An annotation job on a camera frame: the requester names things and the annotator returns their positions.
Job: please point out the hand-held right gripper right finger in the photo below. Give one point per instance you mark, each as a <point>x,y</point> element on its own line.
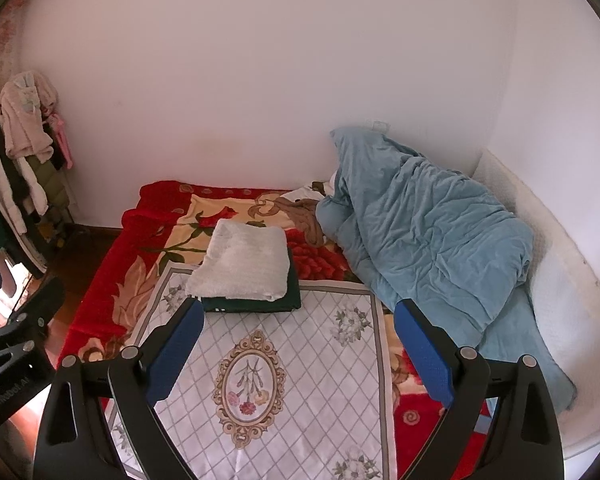
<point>425,355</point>

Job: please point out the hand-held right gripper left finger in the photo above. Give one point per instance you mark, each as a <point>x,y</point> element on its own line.
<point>172,355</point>

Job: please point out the dark green garment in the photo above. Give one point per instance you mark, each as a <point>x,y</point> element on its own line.
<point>260,306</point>

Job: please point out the white towel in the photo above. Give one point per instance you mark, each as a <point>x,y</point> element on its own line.
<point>245,260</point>

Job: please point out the black metal clothes rack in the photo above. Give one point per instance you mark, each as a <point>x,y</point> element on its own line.
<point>69,200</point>

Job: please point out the clothes rack with garments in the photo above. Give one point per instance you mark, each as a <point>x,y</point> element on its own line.
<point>25,125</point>

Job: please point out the red floral blanket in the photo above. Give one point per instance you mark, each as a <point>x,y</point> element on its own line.
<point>105,270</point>

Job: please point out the white diamond-pattern cloth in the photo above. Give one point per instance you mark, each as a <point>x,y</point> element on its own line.
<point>305,335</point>

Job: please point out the light blue duvet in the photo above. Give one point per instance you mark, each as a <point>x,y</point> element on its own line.
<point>430,220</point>

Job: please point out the white mattress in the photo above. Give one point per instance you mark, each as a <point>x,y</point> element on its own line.
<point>565,300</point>

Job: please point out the pink hanging item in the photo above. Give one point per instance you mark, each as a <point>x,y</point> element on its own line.
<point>62,145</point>

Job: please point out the brown cloth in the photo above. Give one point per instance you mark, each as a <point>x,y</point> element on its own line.
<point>305,220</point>

